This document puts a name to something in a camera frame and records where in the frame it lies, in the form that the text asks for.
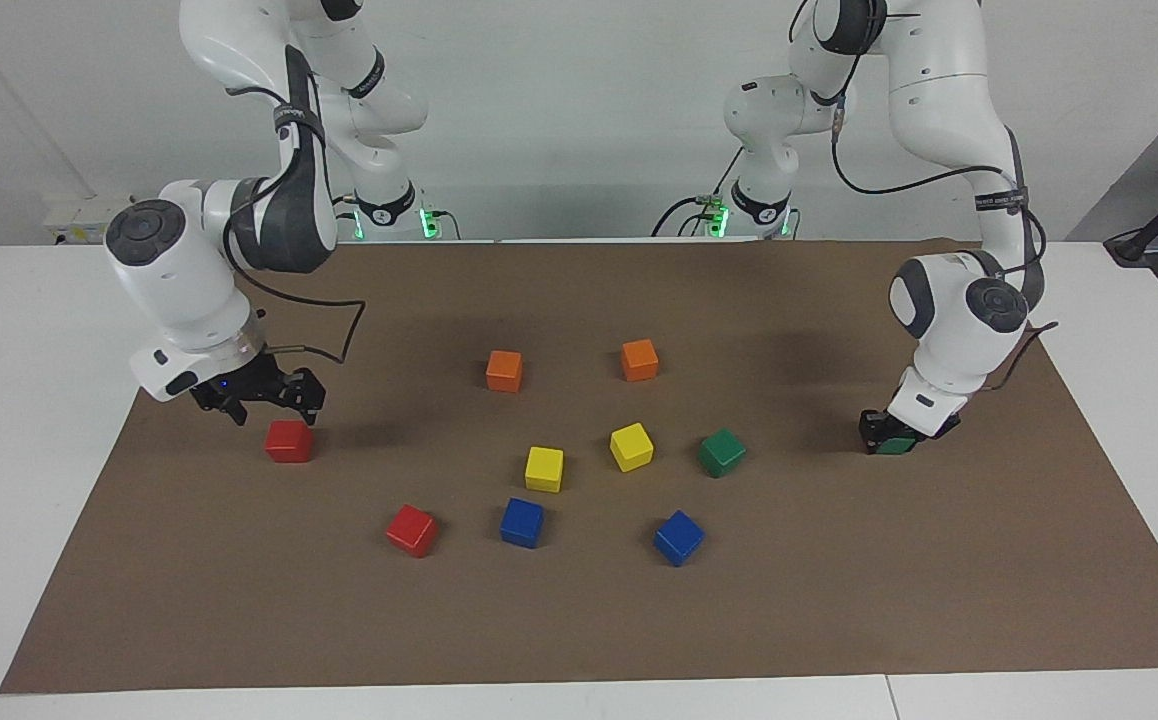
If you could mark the green wooden block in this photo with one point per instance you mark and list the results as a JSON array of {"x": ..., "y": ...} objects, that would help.
[
  {"x": 896, "y": 446},
  {"x": 722, "y": 453}
]

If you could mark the red wooden block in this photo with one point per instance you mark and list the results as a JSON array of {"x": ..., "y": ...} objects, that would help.
[
  {"x": 289, "y": 442},
  {"x": 411, "y": 532}
]

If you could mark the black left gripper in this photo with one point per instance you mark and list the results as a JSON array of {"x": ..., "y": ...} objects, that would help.
[{"x": 944, "y": 427}]

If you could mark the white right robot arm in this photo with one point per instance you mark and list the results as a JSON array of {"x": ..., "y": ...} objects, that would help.
[{"x": 189, "y": 290}]

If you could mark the orange wooden block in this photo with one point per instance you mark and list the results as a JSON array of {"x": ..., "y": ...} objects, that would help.
[
  {"x": 639, "y": 360},
  {"x": 504, "y": 372}
]

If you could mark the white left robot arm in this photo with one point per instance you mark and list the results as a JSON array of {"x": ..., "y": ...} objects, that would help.
[{"x": 949, "y": 110}]

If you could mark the brown table mat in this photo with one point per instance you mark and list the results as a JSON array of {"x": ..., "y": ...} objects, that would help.
[{"x": 839, "y": 600}]

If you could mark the white power box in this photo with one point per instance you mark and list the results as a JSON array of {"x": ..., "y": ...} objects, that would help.
[{"x": 84, "y": 220}]

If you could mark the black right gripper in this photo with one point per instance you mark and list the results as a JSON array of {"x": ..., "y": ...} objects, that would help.
[{"x": 239, "y": 382}]

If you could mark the yellow wooden block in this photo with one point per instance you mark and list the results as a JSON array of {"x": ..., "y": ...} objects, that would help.
[
  {"x": 631, "y": 447},
  {"x": 544, "y": 470}
]

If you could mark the blue wooden block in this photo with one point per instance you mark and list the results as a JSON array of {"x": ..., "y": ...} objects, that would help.
[
  {"x": 678, "y": 538},
  {"x": 522, "y": 523}
]

